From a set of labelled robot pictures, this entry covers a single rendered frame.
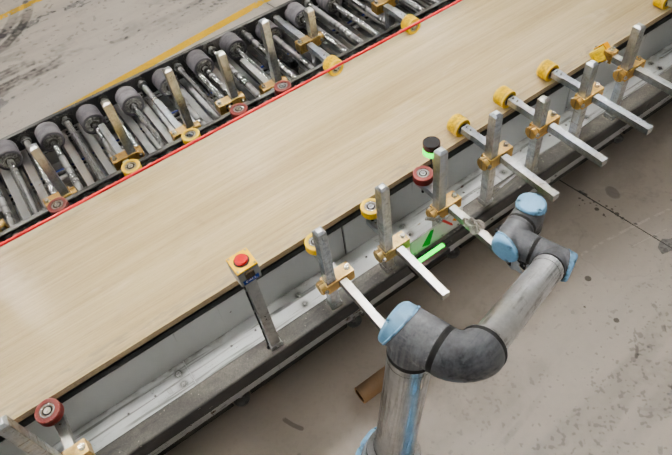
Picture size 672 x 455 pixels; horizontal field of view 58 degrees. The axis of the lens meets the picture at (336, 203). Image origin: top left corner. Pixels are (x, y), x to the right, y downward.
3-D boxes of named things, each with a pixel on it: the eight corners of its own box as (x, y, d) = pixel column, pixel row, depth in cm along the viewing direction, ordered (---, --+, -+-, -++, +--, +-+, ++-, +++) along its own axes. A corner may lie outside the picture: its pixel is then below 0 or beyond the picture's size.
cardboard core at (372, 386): (418, 359, 272) (364, 399, 263) (418, 367, 278) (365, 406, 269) (406, 346, 276) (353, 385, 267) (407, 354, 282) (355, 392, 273)
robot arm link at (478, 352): (488, 375, 122) (586, 246, 172) (435, 343, 128) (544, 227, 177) (473, 414, 128) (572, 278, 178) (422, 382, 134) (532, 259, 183)
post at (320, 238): (341, 308, 226) (326, 230, 189) (334, 313, 225) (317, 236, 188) (336, 302, 228) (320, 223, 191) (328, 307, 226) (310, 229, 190)
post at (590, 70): (575, 151, 264) (599, 61, 228) (569, 155, 263) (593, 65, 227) (568, 147, 266) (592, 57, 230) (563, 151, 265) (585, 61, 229)
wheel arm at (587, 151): (606, 163, 222) (609, 156, 219) (600, 168, 221) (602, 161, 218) (506, 96, 250) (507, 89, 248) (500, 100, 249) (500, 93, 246)
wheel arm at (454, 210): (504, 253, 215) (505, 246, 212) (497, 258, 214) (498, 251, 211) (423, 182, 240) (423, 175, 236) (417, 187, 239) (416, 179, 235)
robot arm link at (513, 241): (526, 254, 171) (545, 224, 176) (488, 236, 176) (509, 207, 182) (521, 272, 178) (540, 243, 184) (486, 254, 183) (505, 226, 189)
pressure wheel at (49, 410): (45, 433, 194) (27, 420, 185) (58, 408, 198) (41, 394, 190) (67, 437, 192) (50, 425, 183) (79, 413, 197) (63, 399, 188)
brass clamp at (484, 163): (513, 156, 230) (514, 147, 226) (486, 174, 226) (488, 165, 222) (501, 148, 234) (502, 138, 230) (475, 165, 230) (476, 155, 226)
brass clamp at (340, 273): (356, 278, 216) (355, 270, 212) (325, 299, 212) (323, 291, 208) (346, 267, 219) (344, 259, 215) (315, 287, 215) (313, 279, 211)
